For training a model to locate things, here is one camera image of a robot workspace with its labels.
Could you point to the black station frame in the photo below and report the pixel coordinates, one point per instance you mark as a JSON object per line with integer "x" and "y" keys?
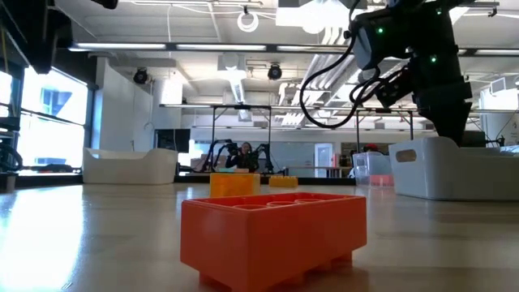
{"x": 383, "y": 110}
{"x": 243, "y": 107}

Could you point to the orange long toy block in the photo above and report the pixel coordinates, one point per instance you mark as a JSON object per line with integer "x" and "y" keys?
{"x": 271, "y": 239}

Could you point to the person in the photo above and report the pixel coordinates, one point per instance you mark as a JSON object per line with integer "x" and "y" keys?
{"x": 244, "y": 160}

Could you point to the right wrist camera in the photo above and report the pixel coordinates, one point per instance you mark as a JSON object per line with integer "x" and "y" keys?
{"x": 393, "y": 91}

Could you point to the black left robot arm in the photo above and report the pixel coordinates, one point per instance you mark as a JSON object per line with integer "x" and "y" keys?
{"x": 36, "y": 32}

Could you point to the yellow long toy block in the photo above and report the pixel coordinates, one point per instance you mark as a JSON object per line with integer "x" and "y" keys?
{"x": 281, "y": 181}

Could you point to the black background robot arm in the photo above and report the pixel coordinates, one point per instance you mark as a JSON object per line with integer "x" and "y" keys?
{"x": 217, "y": 154}
{"x": 265, "y": 156}

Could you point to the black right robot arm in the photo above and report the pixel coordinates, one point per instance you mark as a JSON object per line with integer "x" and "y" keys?
{"x": 421, "y": 28}

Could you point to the clear plastic bin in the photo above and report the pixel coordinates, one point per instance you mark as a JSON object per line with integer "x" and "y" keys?
{"x": 371, "y": 164}

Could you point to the white door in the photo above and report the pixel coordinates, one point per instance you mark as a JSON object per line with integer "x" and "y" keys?
{"x": 323, "y": 160}

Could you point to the black ceiling spotlight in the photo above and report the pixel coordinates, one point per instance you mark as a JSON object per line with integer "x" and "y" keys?
{"x": 140, "y": 76}
{"x": 274, "y": 72}

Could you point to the grey plastic bin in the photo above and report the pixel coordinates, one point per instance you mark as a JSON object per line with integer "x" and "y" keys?
{"x": 446, "y": 178}

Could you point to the white plastic bin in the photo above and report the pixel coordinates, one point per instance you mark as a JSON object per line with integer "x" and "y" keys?
{"x": 129, "y": 168}

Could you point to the black monitor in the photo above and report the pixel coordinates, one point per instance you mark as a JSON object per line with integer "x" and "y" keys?
{"x": 472, "y": 138}
{"x": 173, "y": 140}

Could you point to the dark machine silhouette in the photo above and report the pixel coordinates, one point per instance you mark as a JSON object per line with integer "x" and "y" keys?
{"x": 6, "y": 160}

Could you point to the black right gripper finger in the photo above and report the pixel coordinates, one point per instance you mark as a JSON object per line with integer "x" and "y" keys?
{"x": 450, "y": 121}

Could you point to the overhead light bar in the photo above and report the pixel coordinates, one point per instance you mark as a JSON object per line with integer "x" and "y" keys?
{"x": 121, "y": 46}

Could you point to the small yellow toy block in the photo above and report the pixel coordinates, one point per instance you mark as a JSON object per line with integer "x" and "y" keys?
{"x": 235, "y": 185}

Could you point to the white ceiling light panel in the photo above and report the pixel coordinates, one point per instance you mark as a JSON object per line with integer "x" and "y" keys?
{"x": 320, "y": 16}

